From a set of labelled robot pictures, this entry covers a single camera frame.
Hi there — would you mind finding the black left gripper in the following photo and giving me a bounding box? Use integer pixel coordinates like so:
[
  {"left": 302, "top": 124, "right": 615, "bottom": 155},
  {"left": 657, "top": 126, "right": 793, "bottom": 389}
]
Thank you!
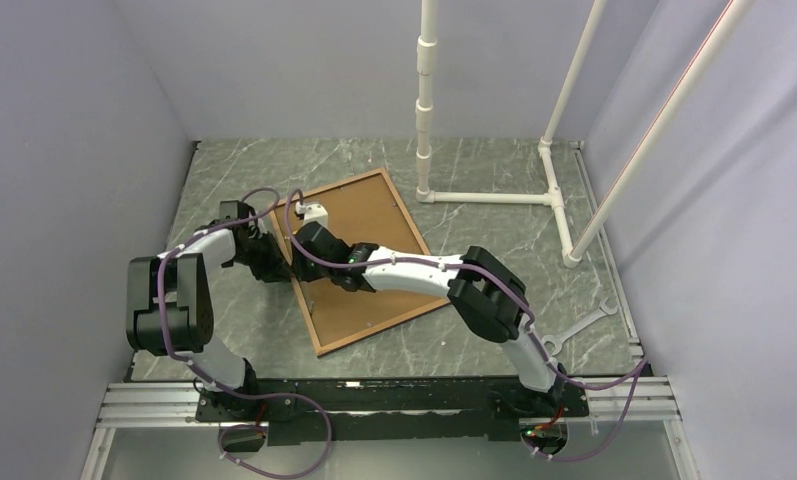
[{"left": 233, "top": 231, "right": 293, "bottom": 284}]

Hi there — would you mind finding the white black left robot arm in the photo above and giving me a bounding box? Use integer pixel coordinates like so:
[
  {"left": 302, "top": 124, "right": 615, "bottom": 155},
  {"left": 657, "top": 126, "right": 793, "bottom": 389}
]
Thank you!
[{"left": 126, "top": 201, "right": 292, "bottom": 420}]

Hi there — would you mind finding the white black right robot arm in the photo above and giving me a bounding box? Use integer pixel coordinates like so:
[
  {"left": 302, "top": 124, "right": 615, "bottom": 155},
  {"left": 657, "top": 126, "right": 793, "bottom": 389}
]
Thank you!
[{"left": 290, "top": 222, "right": 564, "bottom": 415}]

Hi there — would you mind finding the white PVC pipe stand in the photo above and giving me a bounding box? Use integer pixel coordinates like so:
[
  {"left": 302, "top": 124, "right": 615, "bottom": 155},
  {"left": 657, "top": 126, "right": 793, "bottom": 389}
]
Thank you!
[{"left": 414, "top": 0, "right": 757, "bottom": 270}]

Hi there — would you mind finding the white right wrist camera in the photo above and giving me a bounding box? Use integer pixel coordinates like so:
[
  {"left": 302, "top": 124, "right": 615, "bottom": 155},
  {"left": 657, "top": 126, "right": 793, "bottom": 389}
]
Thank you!
[{"left": 294, "top": 202, "right": 329, "bottom": 228}]

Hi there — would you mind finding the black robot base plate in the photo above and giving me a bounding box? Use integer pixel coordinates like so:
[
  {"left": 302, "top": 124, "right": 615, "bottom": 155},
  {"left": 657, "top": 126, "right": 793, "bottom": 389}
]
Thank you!
[{"left": 195, "top": 375, "right": 590, "bottom": 446}]

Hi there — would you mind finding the aluminium rail frame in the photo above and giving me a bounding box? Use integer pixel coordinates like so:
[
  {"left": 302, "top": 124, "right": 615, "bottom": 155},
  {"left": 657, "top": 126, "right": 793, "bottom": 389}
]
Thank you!
[{"left": 79, "top": 139, "right": 701, "bottom": 480}]

